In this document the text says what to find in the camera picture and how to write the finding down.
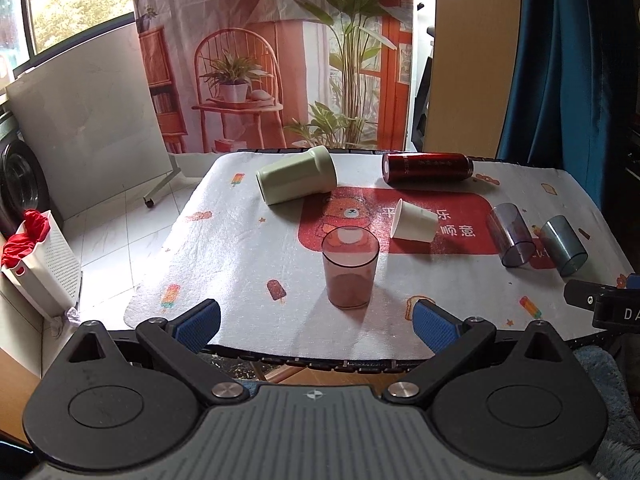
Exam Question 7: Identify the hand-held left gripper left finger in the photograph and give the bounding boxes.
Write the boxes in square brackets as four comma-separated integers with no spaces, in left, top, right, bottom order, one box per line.
[65,298,251,408]

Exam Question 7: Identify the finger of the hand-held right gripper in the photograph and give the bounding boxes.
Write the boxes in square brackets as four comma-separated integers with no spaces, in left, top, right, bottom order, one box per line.
[564,280,619,310]

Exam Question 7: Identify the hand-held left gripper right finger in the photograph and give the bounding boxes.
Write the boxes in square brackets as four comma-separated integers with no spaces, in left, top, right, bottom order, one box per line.
[383,297,577,408]

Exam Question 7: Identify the grey-blue transparent cup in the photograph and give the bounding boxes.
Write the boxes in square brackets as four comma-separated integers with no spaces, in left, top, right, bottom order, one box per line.
[539,215,588,277]

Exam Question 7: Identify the purple transparent cup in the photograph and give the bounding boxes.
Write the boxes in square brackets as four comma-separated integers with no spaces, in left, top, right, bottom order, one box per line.
[486,203,537,268]

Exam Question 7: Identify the pink transparent cup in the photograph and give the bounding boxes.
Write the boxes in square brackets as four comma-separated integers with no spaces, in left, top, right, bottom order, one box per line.
[321,226,380,310]

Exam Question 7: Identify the white paper cup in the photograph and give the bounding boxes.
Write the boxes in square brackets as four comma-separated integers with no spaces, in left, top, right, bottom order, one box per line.
[390,198,440,242]

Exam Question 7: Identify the light green cup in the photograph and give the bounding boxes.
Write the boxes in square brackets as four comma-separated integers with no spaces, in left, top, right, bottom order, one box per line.
[255,145,337,206]

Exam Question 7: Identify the printed white table cloth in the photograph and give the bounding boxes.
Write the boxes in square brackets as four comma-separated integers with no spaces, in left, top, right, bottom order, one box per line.
[123,152,634,361]

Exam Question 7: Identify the blue fluffy cloth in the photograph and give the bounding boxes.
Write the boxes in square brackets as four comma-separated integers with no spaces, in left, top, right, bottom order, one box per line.
[570,345,640,466]

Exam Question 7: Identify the white crumpled cloth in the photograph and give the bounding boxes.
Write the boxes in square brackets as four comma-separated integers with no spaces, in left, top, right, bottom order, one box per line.
[50,307,83,337]

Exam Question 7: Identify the red metal bottle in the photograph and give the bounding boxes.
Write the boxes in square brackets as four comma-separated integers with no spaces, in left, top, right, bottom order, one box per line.
[381,151,474,184]

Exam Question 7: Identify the white plastic basket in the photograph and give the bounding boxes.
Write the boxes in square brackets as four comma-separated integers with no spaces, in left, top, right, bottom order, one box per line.
[0,210,83,320]

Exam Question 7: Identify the red cloth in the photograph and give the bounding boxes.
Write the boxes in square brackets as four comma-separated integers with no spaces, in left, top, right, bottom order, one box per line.
[1,208,52,268]

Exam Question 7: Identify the wooden furniture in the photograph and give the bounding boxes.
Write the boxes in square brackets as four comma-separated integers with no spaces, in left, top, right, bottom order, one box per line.
[0,345,42,447]

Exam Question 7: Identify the dark exercise machine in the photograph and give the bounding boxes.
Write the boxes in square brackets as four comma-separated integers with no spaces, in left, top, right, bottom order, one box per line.
[407,50,434,149]

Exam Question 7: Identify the white board on wheels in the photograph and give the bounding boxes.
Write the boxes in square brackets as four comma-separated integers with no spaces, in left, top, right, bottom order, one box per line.
[6,21,185,221]

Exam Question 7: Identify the black round drum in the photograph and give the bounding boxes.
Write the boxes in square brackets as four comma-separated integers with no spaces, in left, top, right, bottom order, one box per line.
[0,105,51,241]

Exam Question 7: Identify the blue curtain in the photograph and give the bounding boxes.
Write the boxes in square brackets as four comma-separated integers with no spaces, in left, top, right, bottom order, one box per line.
[495,0,640,211]

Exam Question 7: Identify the wooden panel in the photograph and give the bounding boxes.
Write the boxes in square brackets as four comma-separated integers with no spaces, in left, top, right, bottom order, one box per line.
[422,0,526,161]

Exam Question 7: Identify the window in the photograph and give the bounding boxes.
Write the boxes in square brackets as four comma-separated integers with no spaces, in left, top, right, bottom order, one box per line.
[0,0,136,68]

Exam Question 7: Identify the printed wall cloth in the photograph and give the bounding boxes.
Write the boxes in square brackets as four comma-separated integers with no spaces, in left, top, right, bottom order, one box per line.
[129,0,416,155]

